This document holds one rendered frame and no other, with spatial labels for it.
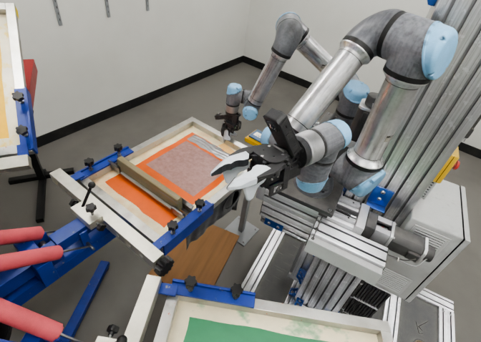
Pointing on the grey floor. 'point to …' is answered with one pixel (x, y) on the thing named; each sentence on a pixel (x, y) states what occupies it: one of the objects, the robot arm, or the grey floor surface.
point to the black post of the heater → (38, 184)
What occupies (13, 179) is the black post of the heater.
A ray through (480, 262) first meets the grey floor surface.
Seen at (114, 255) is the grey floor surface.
